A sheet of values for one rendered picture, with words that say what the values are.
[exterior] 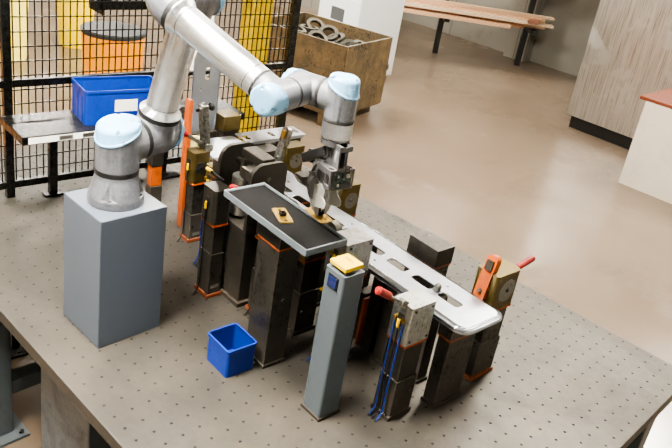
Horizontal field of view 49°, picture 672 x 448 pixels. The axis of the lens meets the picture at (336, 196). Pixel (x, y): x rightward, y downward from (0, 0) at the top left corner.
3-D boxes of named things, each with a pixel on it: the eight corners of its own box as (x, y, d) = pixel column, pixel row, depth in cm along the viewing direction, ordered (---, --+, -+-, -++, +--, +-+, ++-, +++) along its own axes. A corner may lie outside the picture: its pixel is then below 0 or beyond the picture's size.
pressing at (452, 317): (513, 316, 201) (514, 311, 200) (460, 339, 187) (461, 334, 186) (233, 136, 291) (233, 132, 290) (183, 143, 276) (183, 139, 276)
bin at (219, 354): (255, 368, 209) (258, 342, 205) (225, 379, 203) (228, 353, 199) (233, 347, 216) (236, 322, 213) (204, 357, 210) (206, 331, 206)
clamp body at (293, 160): (300, 226, 294) (312, 145, 279) (276, 232, 286) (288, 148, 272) (290, 219, 298) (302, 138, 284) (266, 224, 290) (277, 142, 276)
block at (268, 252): (284, 361, 214) (306, 224, 196) (262, 369, 209) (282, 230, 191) (264, 342, 221) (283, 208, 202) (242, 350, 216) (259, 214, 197)
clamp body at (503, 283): (498, 368, 228) (529, 267, 213) (469, 383, 219) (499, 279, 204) (477, 353, 233) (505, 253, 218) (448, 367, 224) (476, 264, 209)
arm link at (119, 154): (83, 165, 196) (84, 117, 190) (121, 153, 207) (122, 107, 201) (116, 179, 191) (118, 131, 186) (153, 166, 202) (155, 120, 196)
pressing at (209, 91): (215, 129, 291) (222, 45, 277) (189, 133, 283) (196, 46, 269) (214, 129, 291) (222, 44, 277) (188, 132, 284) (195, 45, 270)
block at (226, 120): (232, 196, 308) (241, 115, 293) (216, 200, 302) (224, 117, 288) (222, 189, 313) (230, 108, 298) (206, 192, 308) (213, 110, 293)
